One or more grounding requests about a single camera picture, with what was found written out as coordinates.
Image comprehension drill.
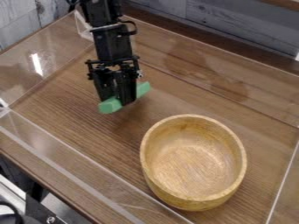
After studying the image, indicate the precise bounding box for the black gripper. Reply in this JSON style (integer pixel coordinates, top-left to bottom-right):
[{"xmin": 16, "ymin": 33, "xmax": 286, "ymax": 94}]
[{"xmin": 86, "ymin": 22, "xmax": 139, "ymax": 106}]

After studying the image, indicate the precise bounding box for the green rectangular block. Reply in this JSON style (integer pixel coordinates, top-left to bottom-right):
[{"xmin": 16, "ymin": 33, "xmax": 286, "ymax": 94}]
[{"xmin": 98, "ymin": 81, "xmax": 151, "ymax": 114}]

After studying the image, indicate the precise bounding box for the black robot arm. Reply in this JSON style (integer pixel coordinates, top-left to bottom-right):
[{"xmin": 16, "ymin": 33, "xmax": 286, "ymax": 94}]
[{"xmin": 66, "ymin": 0, "xmax": 140, "ymax": 106}]

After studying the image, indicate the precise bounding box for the brown wooden bowl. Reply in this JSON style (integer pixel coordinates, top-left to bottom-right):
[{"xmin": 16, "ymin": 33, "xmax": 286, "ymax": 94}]
[{"xmin": 140, "ymin": 114, "xmax": 249, "ymax": 212}]

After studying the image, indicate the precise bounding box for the clear acrylic corner bracket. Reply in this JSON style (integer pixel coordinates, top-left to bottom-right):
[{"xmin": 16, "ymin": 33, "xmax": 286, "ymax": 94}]
[{"xmin": 74, "ymin": 10, "xmax": 94, "ymax": 41}]

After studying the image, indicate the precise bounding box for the clear acrylic front wall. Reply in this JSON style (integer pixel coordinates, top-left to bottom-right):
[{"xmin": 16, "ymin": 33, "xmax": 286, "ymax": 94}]
[{"xmin": 0, "ymin": 108, "xmax": 193, "ymax": 224}]

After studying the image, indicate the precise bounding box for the black metal frame bracket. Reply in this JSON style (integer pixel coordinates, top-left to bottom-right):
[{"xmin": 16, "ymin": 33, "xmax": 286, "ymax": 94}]
[{"xmin": 23, "ymin": 195, "xmax": 67, "ymax": 224}]

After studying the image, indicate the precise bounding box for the black cable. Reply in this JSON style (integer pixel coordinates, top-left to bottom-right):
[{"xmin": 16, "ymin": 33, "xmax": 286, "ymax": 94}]
[{"xmin": 0, "ymin": 200, "xmax": 23, "ymax": 224}]

